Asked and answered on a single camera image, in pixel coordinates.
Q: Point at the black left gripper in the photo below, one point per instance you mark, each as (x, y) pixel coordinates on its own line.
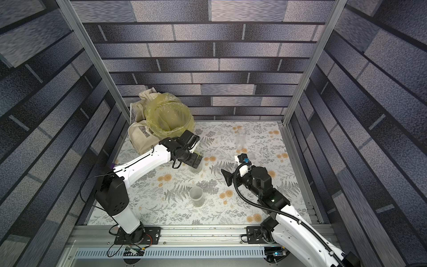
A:
(193, 161)

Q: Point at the glass jar with green lid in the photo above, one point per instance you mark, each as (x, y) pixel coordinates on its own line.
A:
(195, 163)

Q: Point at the tall clear plastic jar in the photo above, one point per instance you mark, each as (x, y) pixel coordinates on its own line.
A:
(240, 138)

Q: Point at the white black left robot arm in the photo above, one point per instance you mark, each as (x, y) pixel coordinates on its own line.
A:
(111, 187)

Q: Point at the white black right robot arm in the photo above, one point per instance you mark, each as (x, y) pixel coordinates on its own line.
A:
(285, 225)

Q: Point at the floral patterned table mat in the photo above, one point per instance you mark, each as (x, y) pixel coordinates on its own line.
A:
(161, 197)

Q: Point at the grey mesh waste bin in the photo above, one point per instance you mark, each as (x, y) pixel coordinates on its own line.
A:
(170, 134)

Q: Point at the short frosted plastic cup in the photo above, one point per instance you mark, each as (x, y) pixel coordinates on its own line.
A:
(196, 196)

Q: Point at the yellow plastic bin liner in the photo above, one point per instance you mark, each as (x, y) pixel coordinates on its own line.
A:
(167, 112)

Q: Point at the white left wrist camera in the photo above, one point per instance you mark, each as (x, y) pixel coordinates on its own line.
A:
(189, 140)

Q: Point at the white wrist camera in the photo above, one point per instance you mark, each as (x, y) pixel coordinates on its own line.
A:
(244, 164)
(189, 140)

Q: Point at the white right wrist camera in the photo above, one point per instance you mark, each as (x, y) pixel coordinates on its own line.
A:
(244, 164)

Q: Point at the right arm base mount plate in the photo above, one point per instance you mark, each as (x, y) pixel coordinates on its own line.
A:
(258, 235)

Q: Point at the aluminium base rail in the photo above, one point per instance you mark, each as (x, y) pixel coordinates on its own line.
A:
(176, 242)

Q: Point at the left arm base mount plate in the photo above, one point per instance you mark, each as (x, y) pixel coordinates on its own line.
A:
(141, 236)

